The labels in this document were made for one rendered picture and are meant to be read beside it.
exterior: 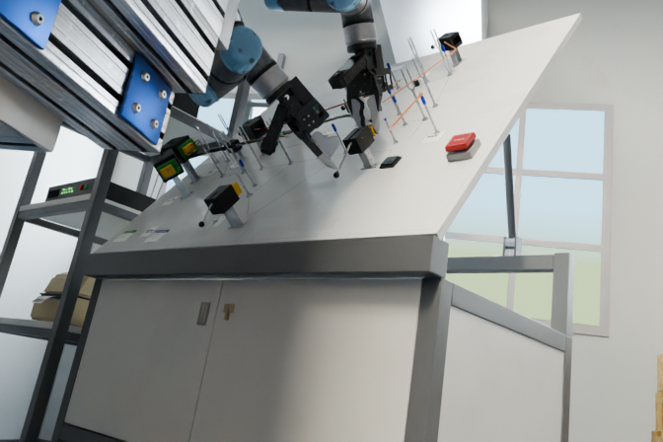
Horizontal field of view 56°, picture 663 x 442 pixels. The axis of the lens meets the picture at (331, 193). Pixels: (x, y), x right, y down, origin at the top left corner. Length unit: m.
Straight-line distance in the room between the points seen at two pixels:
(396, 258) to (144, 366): 0.79
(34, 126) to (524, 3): 3.85
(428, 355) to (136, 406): 0.83
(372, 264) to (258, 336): 0.34
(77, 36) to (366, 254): 0.66
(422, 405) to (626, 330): 2.66
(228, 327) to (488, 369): 0.57
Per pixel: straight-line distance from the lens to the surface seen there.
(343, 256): 1.20
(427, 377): 1.09
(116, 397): 1.75
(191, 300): 1.58
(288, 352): 1.30
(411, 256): 1.11
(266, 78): 1.35
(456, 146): 1.31
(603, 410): 3.62
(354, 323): 1.20
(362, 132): 1.44
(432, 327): 1.10
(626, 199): 3.86
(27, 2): 0.68
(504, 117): 1.44
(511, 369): 1.35
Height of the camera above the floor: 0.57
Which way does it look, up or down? 18 degrees up
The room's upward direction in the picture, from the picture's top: 9 degrees clockwise
